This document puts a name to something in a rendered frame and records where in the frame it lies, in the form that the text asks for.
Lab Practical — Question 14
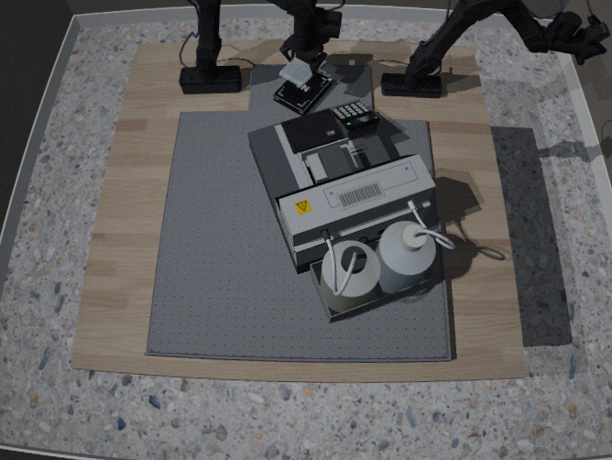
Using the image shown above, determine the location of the white flexible hose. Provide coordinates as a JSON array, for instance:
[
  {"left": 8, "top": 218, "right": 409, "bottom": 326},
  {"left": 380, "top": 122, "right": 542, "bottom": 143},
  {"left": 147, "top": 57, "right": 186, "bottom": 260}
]
[{"left": 412, "top": 209, "right": 456, "bottom": 250}]

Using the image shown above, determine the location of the grey flexible hose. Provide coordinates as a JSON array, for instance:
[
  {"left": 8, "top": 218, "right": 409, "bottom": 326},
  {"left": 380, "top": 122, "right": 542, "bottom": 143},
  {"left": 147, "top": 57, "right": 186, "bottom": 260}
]
[{"left": 326, "top": 239, "right": 358, "bottom": 297}]

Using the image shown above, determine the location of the white rectangular well plate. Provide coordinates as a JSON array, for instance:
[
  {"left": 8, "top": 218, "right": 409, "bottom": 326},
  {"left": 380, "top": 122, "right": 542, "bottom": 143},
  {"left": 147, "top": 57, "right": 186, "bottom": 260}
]
[{"left": 279, "top": 57, "right": 313, "bottom": 88}]

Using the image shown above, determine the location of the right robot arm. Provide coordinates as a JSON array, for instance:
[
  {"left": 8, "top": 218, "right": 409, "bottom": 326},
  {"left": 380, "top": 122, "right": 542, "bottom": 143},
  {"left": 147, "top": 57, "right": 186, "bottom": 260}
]
[{"left": 179, "top": 0, "right": 342, "bottom": 85}]

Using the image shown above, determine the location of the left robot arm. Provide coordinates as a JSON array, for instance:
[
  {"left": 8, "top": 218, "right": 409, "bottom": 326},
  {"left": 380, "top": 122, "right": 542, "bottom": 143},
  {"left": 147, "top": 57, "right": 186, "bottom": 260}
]
[{"left": 382, "top": 0, "right": 582, "bottom": 93}]

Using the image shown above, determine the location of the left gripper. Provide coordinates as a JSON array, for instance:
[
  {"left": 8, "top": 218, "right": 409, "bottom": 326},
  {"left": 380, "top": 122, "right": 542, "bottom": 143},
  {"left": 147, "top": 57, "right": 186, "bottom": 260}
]
[{"left": 563, "top": 16, "right": 607, "bottom": 65}]

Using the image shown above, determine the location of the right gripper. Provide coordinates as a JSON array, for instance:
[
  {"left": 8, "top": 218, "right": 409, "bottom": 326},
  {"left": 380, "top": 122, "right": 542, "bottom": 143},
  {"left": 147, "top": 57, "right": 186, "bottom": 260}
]
[{"left": 279, "top": 33, "right": 328, "bottom": 76}]

